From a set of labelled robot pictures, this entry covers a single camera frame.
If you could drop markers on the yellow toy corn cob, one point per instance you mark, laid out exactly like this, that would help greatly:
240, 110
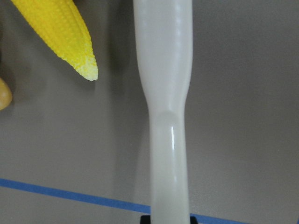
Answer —
61, 26

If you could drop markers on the tan toy ginger root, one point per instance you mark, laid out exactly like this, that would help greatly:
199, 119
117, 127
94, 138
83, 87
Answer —
5, 95

